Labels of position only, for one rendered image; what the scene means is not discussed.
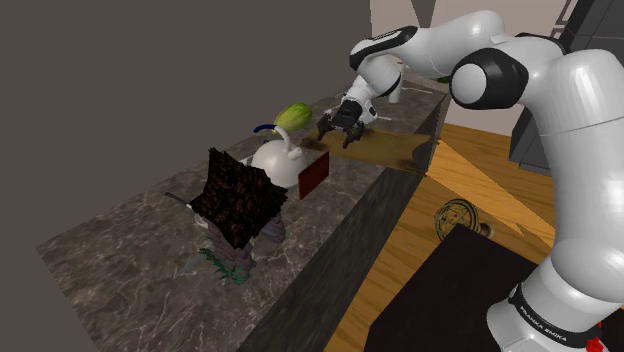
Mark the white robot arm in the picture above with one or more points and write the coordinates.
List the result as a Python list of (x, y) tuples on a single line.
[(580, 146)]

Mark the wooden cutting board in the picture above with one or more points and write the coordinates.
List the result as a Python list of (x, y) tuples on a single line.
[(385, 146)]

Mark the dark red book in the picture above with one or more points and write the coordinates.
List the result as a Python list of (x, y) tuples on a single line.
[(313, 174)]

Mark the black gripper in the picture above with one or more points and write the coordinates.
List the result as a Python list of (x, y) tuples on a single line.
[(348, 114)]

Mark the brass globe ornament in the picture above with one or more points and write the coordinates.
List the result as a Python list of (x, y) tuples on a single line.
[(451, 217)]

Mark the green mango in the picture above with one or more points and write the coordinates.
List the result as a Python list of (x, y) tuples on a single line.
[(294, 116)]

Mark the grey knife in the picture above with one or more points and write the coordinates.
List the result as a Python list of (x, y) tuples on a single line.
[(176, 199)]

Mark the white round teapot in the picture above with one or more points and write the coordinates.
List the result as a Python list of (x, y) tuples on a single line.
[(275, 163)]

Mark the dark robot stand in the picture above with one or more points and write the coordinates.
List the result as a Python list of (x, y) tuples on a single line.
[(453, 297)]

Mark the miniature house with dark roof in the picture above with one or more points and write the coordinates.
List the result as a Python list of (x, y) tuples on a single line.
[(236, 200)]

